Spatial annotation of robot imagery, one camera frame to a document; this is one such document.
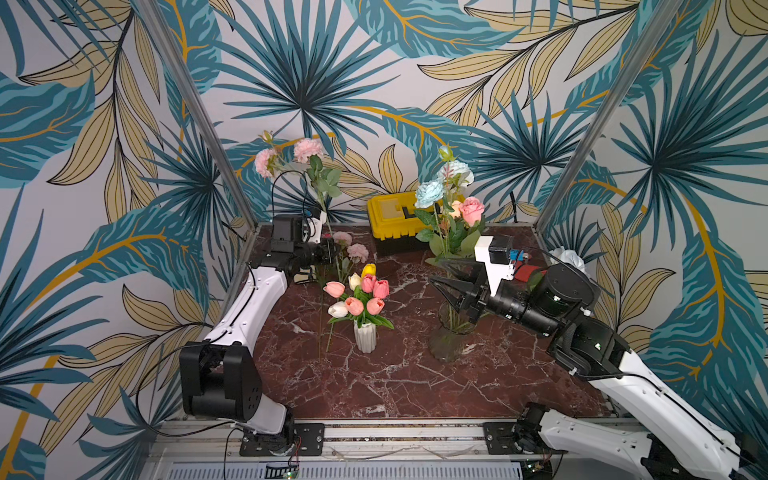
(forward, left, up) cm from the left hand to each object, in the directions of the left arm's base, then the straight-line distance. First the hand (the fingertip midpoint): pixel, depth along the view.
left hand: (339, 250), depth 82 cm
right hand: (-22, -21, +22) cm, 37 cm away
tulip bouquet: (-19, -8, +6) cm, 21 cm away
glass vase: (-19, -31, -17) cm, 40 cm away
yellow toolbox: (+18, -15, -6) cm, 24 cm away
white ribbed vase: (-20, -8, -11) cm, 24 cm away
